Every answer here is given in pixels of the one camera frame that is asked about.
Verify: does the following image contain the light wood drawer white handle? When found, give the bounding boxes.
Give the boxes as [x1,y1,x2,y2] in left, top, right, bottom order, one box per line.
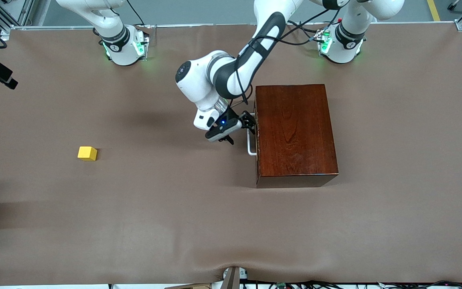
[247,122,259,157]

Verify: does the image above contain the yellow cube block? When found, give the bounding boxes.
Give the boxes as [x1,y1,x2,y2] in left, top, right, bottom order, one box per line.
[77,146,98,162]

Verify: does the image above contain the dark brown wooden cabinet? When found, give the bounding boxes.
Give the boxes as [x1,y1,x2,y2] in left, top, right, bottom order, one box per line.
[254,84,339,188]

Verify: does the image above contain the brown table cloth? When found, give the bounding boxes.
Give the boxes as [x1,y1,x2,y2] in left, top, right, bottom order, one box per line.
[0,23,462,286]

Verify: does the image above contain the brown cardboard piece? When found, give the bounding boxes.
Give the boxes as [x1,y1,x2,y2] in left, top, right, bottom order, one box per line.
[165,283,211,289]

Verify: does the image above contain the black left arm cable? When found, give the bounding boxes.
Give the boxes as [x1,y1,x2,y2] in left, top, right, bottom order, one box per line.
[231,8,342,107]

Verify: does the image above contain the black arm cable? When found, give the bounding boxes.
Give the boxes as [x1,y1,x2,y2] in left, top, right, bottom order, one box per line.
[231,8,342,107]
[125,0,146,26]

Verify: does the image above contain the black base cables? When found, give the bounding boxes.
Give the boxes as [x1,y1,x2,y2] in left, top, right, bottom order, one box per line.
[286,18,328,45]

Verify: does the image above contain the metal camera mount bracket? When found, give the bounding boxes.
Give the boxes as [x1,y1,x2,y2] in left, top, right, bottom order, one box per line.
[221,266,247,289]

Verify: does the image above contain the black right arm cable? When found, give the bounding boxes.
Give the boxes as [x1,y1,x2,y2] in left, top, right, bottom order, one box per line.
[125,0,146,26]

